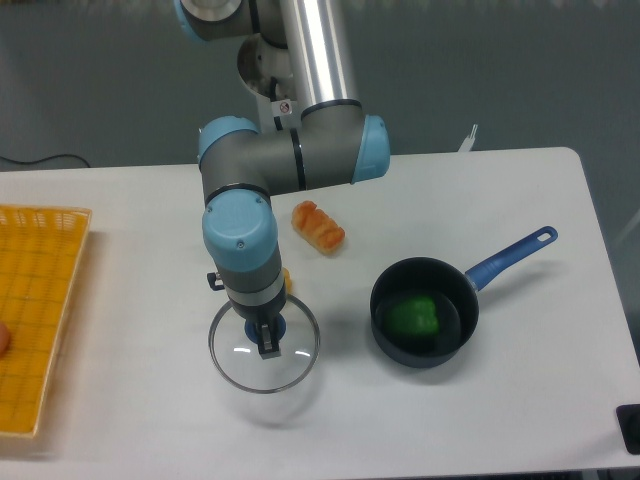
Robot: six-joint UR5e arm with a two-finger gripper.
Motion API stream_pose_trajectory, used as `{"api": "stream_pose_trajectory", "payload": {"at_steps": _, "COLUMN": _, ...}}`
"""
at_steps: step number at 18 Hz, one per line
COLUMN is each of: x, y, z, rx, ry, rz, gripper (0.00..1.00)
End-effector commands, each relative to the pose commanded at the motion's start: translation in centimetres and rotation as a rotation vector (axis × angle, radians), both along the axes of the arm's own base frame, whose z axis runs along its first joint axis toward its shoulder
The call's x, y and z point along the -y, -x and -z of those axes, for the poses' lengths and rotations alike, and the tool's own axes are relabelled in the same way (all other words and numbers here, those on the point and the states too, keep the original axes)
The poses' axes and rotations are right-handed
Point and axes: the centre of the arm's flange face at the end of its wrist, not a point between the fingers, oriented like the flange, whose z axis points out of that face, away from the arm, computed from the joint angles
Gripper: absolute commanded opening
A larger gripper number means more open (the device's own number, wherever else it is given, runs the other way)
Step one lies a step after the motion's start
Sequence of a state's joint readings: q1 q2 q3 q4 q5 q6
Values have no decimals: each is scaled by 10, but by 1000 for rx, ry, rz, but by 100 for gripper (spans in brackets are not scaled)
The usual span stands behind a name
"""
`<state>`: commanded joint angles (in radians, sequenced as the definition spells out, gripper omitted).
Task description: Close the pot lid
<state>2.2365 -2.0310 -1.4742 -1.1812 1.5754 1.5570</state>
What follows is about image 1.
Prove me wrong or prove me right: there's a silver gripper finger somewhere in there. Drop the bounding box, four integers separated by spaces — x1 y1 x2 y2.
257 322 281 360

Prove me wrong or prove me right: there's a black floor cable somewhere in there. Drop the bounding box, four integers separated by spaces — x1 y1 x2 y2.
0 154 91 169

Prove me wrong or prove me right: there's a dark saucepan blue handle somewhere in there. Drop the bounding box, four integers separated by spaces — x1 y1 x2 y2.
370 226 558 369

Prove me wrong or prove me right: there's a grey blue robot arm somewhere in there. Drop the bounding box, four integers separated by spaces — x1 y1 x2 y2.
174 1 390 358

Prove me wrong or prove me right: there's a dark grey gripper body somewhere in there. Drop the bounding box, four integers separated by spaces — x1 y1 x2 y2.
230 294 285 332

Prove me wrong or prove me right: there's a black device at table edge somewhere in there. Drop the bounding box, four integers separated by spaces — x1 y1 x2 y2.
616 404 640 455

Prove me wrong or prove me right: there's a green bell pepper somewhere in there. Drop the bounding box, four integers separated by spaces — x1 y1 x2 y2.
383 295 440 337

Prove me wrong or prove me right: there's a glass pot lid blue knob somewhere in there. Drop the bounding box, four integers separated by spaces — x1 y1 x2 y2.
208 295 321 394

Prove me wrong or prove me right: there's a small orange toy food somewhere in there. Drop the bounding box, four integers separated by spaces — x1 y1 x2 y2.
282 267 293 294

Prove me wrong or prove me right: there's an orange bread loaf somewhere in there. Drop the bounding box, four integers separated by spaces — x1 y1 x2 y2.
291 200 346 255

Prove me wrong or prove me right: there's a yellow woven basket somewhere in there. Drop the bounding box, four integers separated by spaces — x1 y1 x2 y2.
1 204 92 438

